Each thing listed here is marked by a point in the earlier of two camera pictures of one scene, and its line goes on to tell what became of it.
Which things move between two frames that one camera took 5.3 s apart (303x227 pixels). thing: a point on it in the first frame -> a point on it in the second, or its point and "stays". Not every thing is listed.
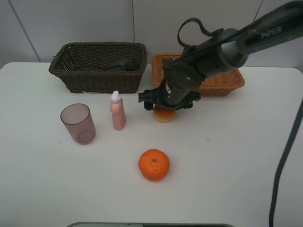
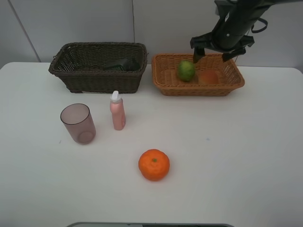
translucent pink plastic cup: (77, 119) stays
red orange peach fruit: (164, 114) -> (209, 77)
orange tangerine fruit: (154, 164) stays
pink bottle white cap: (117, 109) stays
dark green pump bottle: (127, 65) stays
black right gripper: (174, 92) -> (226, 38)
